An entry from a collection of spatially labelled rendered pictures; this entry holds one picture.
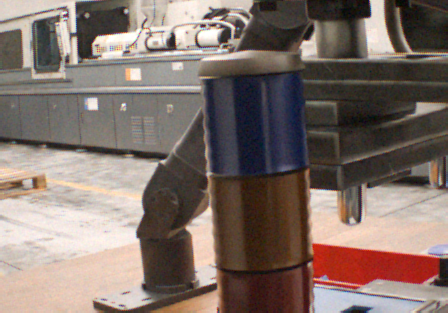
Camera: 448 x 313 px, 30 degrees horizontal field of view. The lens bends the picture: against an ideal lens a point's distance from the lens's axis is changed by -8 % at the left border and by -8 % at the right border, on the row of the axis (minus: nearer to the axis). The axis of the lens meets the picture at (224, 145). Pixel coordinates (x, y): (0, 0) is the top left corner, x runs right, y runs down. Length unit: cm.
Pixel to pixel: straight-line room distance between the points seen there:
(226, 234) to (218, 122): 4
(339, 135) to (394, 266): 43
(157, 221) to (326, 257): 19
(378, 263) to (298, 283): 63
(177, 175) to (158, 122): 732
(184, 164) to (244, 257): 66
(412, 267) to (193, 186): 26
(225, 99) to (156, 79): 794
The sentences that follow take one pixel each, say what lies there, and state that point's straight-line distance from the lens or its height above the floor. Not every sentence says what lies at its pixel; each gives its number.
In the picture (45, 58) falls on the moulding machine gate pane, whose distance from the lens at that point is 1004.
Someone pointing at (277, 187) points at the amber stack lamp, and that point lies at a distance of 31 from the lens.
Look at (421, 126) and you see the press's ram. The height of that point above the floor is 113.
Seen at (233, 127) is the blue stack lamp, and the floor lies 117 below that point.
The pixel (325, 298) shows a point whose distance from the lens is 70.
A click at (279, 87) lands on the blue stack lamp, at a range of 31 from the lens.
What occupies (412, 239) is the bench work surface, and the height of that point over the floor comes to 90.
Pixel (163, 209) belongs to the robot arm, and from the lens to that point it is 98.
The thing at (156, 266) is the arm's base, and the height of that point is 94.
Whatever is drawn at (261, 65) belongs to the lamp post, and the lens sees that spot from 30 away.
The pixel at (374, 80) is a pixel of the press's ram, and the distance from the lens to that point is 55.
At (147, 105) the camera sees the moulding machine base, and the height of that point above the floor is 53.
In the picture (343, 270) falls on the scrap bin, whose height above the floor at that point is 93.
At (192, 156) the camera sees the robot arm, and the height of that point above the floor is 107.
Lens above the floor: 121
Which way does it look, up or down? 8 degrees down
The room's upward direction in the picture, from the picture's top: 4 degrees counter-clockwise
